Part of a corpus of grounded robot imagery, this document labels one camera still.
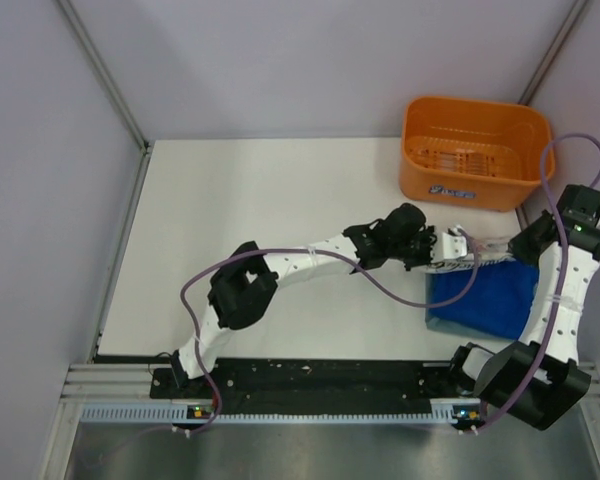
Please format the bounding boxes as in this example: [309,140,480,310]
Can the white floral t shirt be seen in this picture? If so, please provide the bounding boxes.
[415,237,513,274]

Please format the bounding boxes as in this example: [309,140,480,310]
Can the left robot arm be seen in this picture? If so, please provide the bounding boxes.
[171,203,448,397]

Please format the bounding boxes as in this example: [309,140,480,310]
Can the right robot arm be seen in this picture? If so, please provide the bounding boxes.
[446,184,600,430]

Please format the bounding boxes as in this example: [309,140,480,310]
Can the orange plastic basket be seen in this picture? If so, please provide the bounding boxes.
[399,96,555,212]

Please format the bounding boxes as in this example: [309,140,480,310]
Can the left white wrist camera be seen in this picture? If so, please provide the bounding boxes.
[431,226,469,263]

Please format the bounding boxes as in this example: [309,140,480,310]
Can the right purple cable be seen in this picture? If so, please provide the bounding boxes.
[469,131,600,434]

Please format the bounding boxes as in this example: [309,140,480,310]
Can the purple cable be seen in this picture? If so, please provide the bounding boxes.
[469,131,600,434]
[171,234,483,434]

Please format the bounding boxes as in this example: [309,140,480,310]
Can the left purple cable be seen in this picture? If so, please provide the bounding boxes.
[171,234,483,434]

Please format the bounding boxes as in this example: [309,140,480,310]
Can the white slotted cable duct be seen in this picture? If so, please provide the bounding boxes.
[80,402,487,426]

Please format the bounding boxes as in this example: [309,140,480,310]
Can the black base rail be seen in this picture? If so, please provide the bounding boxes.
[150,358,477,415]

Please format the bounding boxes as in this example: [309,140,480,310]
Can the right aluminium corner post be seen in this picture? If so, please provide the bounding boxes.
[517,0,593,106]

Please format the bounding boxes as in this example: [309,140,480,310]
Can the aluminium corner post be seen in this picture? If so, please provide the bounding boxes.
[517,0,593,106]
[54,0,151,153]

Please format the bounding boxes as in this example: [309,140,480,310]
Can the left aluminium corner post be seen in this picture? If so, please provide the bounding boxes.
[54,0,151,153]

